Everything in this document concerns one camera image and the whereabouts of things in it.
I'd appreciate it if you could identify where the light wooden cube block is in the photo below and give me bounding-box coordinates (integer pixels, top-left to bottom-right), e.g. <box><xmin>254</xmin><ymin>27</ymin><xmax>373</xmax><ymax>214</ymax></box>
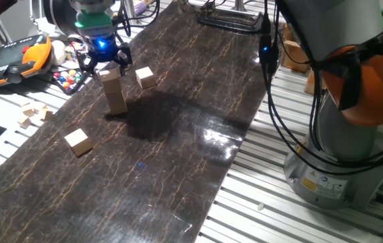
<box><xmin>102</xmin><ymin>86</ymin><xmax>126</xmax><ymax>103</ymax></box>
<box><xmin>134</xmin><ymin>66</ymin><xmax>157</xmax><ymax>90</ymax></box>
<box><xmin>107</xmin><ymin>97</ymin><xmax>129</xmax><ymax>116</ymax></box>
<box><xmin>98</xmin><ymin>68</ymin><xmax>122</xmax><ymax>91</ymax></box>
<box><xmin>63</xmin><ymin>128</ymin><xmax>94</xmax><ymax>157</ymax></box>

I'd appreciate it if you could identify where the black tray of balls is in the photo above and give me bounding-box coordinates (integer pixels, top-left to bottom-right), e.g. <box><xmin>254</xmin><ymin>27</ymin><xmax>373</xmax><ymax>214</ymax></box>
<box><xmin>50</xmin><ymin>66</ymin><xmax>90</xmax><ymax>95</ymax></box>

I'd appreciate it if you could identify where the black round fan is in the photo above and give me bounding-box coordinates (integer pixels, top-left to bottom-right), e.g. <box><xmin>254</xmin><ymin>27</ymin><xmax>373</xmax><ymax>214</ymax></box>
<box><xmin>42</xmin><ymin>0</ymin><xmax>78</xmax><ymax>36</ymax></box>

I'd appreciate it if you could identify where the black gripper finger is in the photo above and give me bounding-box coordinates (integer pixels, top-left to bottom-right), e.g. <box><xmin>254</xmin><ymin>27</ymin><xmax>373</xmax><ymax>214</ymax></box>
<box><xmin>115</xmin><ymin>43</ymin><xmax>134</xmax><ymax>77</ymax></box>
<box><xmin>76</xmin><ymin>50</ymin><xmax>100</xmax><ymax>79</ymax></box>

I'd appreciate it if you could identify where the black cable with plug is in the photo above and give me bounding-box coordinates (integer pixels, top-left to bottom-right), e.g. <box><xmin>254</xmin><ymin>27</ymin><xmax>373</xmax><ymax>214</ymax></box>
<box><xmin>258</xmin><ymin>0</ymin><xmax>383</xmax><ymax>176</ymax></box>

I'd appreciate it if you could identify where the small wooden cube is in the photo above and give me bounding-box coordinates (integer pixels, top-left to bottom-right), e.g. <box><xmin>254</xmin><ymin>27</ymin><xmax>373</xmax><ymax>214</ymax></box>
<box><xmin>16</xmin><ymin>115</ymin><xmax>32</xmax><ymax>130</ymax></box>
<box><xmin>21</xmin><ymin>103</ymin><xmax>36</xmax><ymax>117</ymax></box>
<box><xmin>38</xmin><ymin>106</ymin><xmax>54</xmax><ymax>122</ymax></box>

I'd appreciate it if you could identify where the black clamp frame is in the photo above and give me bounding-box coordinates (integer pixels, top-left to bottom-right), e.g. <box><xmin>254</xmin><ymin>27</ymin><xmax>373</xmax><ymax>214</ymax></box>
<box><xmin>196</xmin><ymin>3</ymin><xmax>263</xmax><ymax>34</ymax></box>

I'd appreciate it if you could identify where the black orange teach pendant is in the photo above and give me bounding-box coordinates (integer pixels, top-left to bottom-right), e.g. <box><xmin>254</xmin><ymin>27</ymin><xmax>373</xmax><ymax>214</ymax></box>
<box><xmin>0</xmin><ymin>33</ymin><xmax>53</xmax><ymax>89</ymax></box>

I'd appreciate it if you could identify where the Rubik's cube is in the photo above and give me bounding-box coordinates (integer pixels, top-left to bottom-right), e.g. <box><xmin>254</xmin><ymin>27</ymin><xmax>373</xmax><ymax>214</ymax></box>
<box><xmin>64</xmin><ymin>40</ymin><xmax>88</xmax><ymax>63</ymax></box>

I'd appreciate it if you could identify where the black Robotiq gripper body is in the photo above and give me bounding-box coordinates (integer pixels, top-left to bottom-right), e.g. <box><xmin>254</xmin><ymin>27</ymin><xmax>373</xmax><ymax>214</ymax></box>
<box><xmin>85</xmin><ymin>33</ymin><xmax>127</xmax><ymax>64</ymax></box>

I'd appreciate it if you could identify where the brown wooden box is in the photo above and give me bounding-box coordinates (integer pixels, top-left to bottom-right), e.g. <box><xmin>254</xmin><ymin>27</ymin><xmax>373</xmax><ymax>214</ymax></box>
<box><xmin>281</xmin><ymin>39</ymin><xmax>312</xmax><ymax>74</ymax></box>
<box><xmin>283</xmin><ymin>23</ymin><xmax>297</xmax><ymax>43</ymax></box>

